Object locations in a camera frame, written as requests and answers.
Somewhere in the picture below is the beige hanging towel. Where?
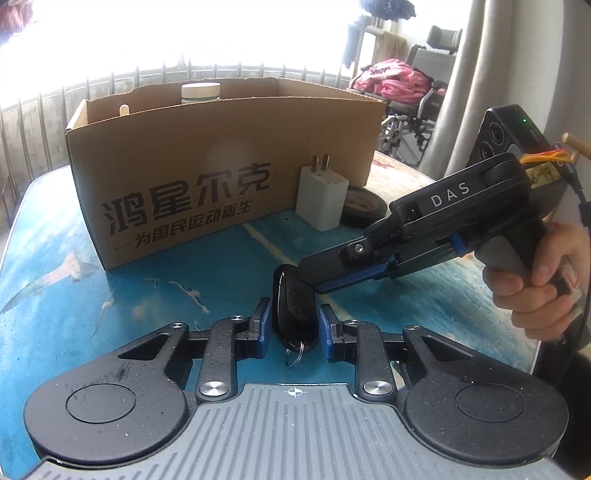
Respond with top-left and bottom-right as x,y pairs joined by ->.
372,34 -> 407,79

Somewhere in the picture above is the wheelchair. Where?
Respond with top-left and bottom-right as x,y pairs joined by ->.
348,25 -> 462,169

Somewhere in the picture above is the metal key ring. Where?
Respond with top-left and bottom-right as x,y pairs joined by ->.
284,339 -> 305,368

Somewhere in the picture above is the dark hanging cloth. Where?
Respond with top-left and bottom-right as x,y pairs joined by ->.
344,23 -> 365,70

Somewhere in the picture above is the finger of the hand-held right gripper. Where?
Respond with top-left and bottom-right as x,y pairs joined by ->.
298,217 -> 407,294
390,233 -> 466,280

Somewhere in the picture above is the brown cardboard box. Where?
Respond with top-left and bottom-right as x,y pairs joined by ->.
65,76 -> 387,271

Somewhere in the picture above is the black car key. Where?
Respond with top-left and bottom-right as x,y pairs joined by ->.
271,264 -> 319,352

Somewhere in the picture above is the pink blanket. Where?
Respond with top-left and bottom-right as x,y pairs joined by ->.
353,58 -> 437,100

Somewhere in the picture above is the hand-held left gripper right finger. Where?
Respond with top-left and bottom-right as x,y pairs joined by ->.
318,304 -> 467,401

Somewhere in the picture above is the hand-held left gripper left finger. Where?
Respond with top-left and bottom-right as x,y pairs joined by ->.
117,296 -> 273,402

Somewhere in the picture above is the orange wire bundle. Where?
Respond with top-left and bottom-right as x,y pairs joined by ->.
522,150 -> 570,166

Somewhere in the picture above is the person's right hand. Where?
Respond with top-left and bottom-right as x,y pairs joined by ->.
482,224 -> 591,342

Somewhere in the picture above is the white capped bottle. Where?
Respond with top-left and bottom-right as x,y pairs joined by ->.
181,82 -> 221,103

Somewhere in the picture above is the black tape roll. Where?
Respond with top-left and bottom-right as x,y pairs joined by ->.
341,186 -> 386,228

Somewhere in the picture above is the white charger plug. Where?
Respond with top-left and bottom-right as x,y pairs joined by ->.
295,154 -> 350,232

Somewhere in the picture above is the wooden rod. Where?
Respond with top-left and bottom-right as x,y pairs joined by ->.
563,133 -> 591,155

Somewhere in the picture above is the dark plaid umbrella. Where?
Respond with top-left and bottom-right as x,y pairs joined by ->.
365,0 -> 416,19

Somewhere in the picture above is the beige curtain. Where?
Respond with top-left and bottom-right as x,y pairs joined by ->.
418,0 -> 591,185

